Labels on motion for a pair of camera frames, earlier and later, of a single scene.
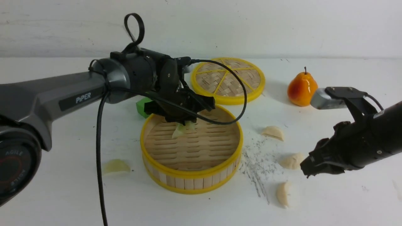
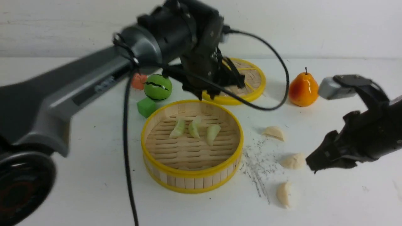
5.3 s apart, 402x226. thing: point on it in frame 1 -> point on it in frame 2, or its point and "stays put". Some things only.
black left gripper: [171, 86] -> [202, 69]
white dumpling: [292, 161] stays put
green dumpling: [116, 165] -> [212, 131]
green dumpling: [179, 131] stays put
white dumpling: [274, 131] stays put
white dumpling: [283, 193] stays put
